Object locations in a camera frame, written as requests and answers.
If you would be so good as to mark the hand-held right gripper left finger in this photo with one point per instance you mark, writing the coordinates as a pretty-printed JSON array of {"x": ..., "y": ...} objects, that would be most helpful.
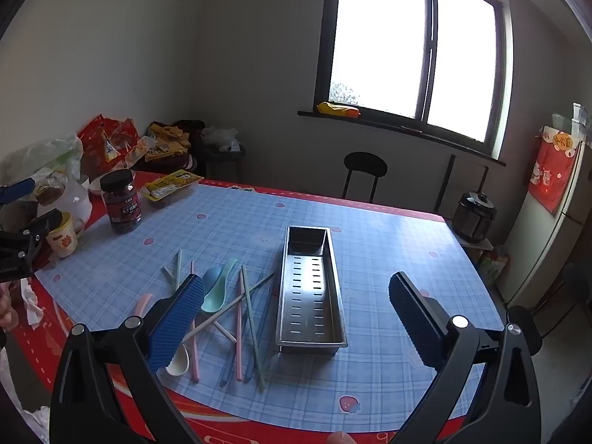
[{"x": 178, "y": 319}]

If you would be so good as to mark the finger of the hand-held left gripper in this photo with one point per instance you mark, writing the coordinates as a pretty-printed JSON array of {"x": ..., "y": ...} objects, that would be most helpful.
[
  {"x": 44, "y": 225},
  {"x": 16, "y": 192}
]

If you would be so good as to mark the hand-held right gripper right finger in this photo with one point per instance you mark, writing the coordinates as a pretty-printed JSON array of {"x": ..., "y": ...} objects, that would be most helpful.
[{"x": 416, "y": 319}]

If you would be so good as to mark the pink spoon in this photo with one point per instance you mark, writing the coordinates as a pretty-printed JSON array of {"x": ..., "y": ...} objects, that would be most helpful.
[{"x": 143, "y": 304}]

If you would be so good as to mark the mint green spoon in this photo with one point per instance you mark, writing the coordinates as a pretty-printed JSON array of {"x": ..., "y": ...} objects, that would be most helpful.
[{"x": 212, "y": 300}]

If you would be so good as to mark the cream spoon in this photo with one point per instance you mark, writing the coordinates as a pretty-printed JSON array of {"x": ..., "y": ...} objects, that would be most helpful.
[{"x": 178, "y": 363}]

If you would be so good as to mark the blue spoon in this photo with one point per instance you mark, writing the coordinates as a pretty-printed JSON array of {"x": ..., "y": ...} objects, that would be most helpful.
[{"x": 213, "y": 276}]

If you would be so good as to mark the green chopstick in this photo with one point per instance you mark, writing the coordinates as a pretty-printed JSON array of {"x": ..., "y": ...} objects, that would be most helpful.
[
  {"x": 252, "y": 323},
  {"x": 178, "y": 263}
]

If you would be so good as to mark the stainless steel utensil tray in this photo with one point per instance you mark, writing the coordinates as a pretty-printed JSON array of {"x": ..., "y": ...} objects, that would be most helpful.
[{"x": 307, "y": 296}]

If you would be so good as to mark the person's left hand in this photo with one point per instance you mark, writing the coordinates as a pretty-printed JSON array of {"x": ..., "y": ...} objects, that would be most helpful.
[{"x": 7, "y": 312}]

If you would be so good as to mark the person's right hand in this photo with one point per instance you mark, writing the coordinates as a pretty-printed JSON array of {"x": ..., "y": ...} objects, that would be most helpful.
[{"x": 341, "y": 438}]

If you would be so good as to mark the cream cup with orange print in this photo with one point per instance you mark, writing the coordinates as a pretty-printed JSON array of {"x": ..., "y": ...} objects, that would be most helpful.
[{"x": 64, "y": 240}]

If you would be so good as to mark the clear bag of brown snacks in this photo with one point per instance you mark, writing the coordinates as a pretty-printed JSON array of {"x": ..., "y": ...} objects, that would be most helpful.
[{"x": 48, "y": 193}]

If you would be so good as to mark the white plastic container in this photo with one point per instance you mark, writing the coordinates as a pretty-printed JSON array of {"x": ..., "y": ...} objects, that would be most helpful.
[{"x": 76, "y": 203}]

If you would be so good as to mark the green and white plastic bag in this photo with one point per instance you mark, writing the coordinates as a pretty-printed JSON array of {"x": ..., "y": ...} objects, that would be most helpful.
[{"x": 41, "y": 157}]

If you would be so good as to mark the crumpled white tissue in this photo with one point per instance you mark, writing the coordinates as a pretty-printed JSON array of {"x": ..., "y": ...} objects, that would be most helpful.
[{"x": 30, "y": 303}]

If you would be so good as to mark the red label snack jar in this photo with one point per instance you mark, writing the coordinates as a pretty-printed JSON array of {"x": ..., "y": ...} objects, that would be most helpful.
[{"x": 122, "y": 208}]

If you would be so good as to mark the blue plaid table mat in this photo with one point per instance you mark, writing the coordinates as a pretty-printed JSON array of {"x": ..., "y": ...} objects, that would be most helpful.
[{"x": 370, "y": 249}]

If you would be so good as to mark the green printed box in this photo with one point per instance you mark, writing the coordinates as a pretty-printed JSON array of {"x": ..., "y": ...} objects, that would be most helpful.
[{"x": 490, "y": 263}]

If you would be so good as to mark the red snack bag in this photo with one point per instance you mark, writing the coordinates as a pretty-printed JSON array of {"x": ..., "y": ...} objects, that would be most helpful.
[{"x": 104, "y": 141}]

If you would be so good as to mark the dark pressure cooker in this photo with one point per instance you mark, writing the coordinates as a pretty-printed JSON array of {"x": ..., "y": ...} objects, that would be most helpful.
[{"x": 474, "y": 219}]

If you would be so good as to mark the orange striped snack packet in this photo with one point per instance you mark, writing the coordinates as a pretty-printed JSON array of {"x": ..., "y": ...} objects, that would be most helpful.
[{"x": 141, "y": 147}]

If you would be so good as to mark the yellow label snack tray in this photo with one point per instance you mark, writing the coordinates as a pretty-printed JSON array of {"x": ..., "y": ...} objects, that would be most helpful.
[{"x": 171, "y": 185}]

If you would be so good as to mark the white refrigerator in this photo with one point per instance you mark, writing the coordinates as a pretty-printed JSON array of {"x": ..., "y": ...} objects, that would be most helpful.
[{"x": 545, "y": 249}]

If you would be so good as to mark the yellow snack bags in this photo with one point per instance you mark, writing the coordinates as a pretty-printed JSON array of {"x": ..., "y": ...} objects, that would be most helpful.
[{"x": 166, "y": 141}]

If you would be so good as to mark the black round chair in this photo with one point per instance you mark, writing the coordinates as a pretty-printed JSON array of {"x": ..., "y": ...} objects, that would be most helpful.
[{"x": 365, "y": 164}]

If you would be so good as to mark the black stool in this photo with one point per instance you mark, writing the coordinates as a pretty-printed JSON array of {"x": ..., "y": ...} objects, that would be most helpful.
[{"x": 226, "y": 155}]

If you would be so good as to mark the dark maroon bag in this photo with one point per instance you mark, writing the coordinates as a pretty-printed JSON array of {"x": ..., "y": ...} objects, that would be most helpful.
[{"x": 192, "y": 130}]

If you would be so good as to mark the red printed cloth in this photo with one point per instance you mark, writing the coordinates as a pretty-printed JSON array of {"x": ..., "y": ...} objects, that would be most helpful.
[{"x": 552, "y": 175}]

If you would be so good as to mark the yellow packet with orange end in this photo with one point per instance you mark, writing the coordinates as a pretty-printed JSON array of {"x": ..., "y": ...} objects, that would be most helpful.
[{"x": 335, "y": 109}]

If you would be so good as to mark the pale plastic packaging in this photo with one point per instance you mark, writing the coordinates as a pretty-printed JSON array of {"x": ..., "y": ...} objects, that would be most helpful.
[{"x": 576, "y": 118}]

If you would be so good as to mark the window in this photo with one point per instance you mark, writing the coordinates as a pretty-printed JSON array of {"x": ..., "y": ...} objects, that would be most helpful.
[{"x": 379, "y": 32}]

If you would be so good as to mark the black metal frame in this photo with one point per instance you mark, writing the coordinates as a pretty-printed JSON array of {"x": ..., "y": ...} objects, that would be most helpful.
[{"x": 450, "y": 173}]

